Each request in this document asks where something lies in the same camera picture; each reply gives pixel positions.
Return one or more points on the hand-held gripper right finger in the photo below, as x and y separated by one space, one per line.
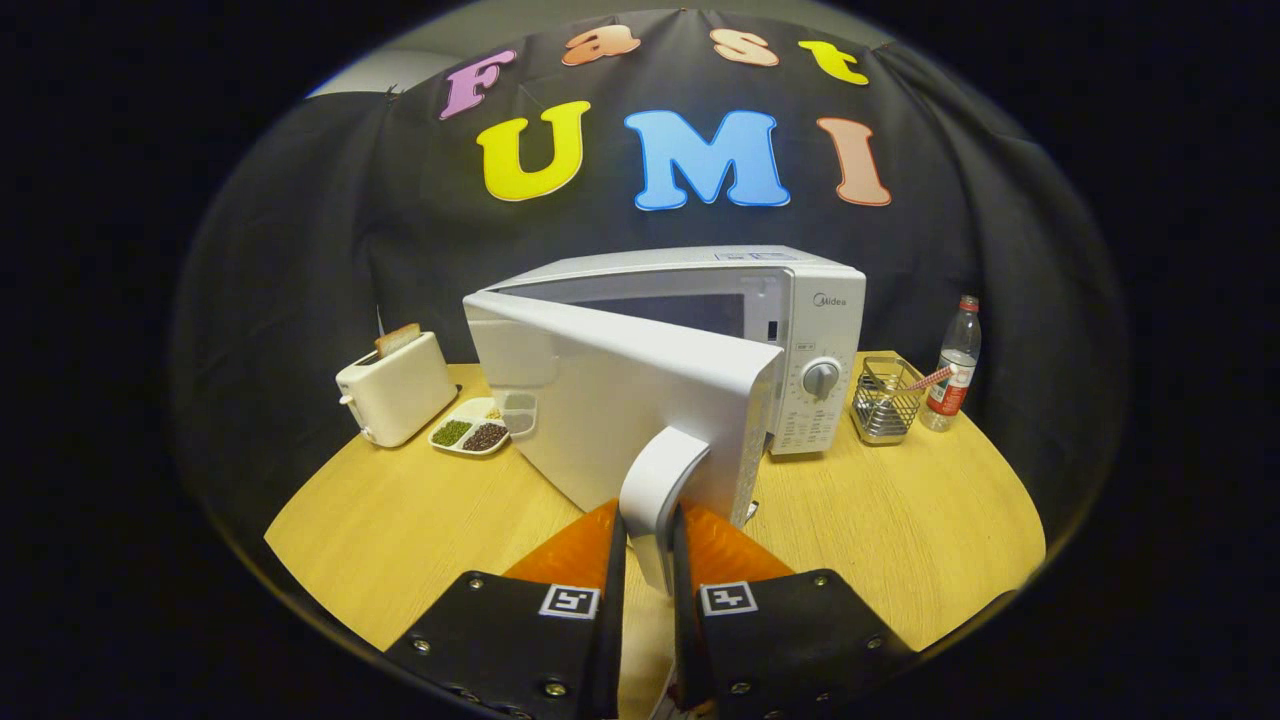
683 600

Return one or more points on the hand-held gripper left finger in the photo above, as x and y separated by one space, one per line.
612 600

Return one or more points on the white toaster oven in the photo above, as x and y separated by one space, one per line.
640 400

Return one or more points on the cream bread toaster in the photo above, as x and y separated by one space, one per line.
400 395

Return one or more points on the divided plate with beans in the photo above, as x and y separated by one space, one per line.
468 435

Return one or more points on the red and white striped straw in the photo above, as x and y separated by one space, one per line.
925 381

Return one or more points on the toast slice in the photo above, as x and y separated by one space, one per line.
398 340

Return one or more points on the clear bottle with red label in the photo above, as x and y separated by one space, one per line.
955 370

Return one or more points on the black backdrop cloth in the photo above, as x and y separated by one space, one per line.
300 250

